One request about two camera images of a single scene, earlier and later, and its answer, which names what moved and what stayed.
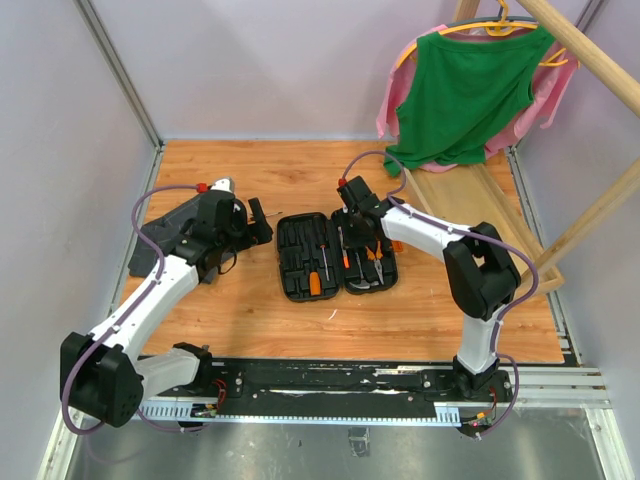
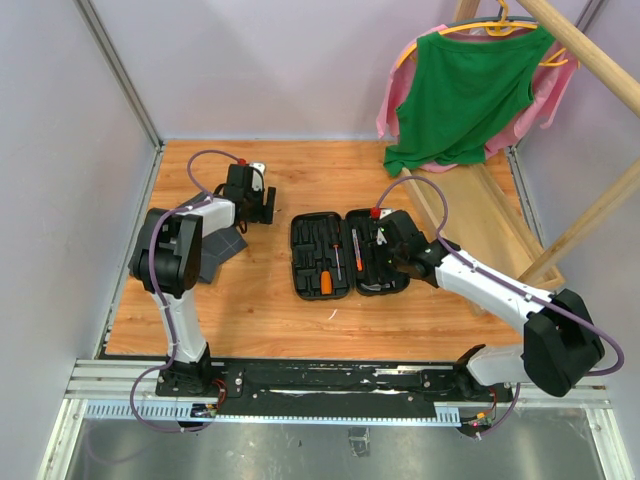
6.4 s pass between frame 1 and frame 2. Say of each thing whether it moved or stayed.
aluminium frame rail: stayed
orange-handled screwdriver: moved
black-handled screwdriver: moved
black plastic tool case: moved
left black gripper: moved
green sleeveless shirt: stayed
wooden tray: stayed
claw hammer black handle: moved
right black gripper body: moved
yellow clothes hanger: stayed
